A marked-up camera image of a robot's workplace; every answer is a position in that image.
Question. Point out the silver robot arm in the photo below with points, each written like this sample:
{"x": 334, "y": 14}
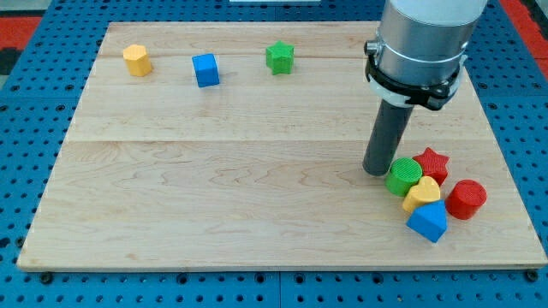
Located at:
{"x": 417, "y": 55}

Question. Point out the green star block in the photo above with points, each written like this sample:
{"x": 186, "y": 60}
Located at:
{"x": 280, "y": 58}

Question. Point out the red star block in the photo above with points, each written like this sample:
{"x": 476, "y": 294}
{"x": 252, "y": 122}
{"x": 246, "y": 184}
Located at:
{"x": 433, "y": 165}

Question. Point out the light wooden board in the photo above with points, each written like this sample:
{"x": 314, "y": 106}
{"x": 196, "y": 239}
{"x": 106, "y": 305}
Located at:
{"x": 259, "y": 172}

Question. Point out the blue cube block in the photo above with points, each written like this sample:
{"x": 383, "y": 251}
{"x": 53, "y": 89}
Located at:
{"x": 206, "y": 71}

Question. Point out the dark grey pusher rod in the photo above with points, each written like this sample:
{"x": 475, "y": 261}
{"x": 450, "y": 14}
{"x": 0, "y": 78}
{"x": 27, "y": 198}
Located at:
{"x": 387, "y": 132}

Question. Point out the green cylinder block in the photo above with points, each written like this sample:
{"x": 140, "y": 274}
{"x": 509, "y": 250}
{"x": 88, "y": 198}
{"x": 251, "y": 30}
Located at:
{"x": 404, "y": 173}

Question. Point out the yellow heart block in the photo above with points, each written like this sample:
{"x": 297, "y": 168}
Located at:
{"x": 426, "y": 191}

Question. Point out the yellow hexagon block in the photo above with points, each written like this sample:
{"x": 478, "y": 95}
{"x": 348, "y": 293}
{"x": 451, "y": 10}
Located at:
{"x": 137, "y": 60}

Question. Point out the blue triangular house block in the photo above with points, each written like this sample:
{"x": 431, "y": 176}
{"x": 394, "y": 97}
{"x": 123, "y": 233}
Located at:
{"x": 429, "y": 220}

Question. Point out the red cylinder block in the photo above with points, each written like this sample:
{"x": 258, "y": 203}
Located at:
{"x": 465, "y": 199}

